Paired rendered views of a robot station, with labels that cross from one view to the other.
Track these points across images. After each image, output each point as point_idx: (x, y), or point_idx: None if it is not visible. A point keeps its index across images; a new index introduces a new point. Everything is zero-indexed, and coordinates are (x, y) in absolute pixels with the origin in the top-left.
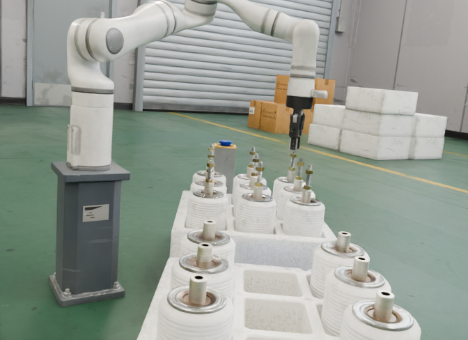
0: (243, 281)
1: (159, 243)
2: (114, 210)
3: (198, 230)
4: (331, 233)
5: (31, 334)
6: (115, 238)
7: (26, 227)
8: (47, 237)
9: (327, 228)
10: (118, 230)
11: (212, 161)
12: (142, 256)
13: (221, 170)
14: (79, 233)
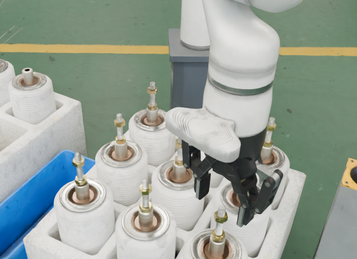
0: (10, 122)
1: (300, 214)
2: (175, 83)
3: (44, 79)
4: (57, 252)
5: (135, 108)
6: (175, 106)
7: (355, 124)
8: (324, 133)
9: (74, 258)
10: (179, 104)
11: (151, 87)
12: None
13: (333, 200)
14: (170, 81)
